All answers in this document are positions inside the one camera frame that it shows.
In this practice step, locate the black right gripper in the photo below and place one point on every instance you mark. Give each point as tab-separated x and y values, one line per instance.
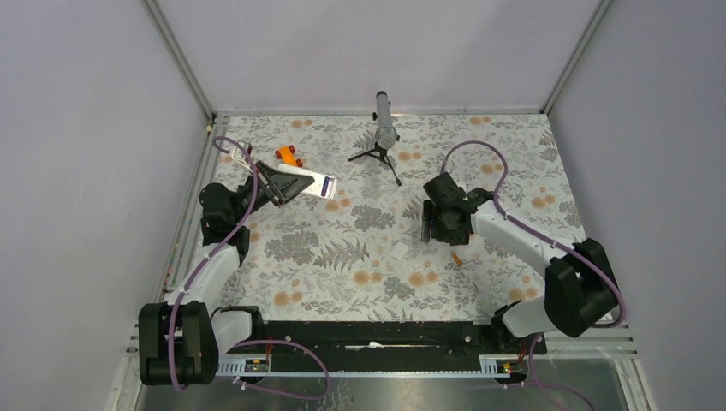
430	215

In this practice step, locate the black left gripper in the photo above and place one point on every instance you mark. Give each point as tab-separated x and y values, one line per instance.
282	186

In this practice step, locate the white air conditioner remote control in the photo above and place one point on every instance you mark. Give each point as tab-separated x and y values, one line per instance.
318	178

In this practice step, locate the orange battery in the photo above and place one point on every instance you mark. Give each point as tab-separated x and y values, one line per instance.
457	259

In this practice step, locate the purple battery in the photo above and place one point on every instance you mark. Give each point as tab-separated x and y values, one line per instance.
328	189

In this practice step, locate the white remote battery cover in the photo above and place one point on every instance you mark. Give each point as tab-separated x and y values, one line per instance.
399	251

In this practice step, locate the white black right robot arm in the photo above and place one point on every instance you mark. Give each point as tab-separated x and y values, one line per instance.
580	287

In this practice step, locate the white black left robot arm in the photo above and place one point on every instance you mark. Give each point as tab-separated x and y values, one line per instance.
180	341

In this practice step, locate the orange toy car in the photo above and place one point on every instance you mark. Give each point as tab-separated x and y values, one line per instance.
287	155

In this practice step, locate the floral patterned table mat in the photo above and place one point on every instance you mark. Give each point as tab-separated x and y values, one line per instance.
316	259

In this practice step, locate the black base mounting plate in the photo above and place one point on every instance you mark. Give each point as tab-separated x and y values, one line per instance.
379	346

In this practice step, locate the slotted grey cable duct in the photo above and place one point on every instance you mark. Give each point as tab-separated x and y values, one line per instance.
483	368

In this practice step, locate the aluminium frame rail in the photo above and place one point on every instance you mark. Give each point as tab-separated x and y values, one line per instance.
171	43

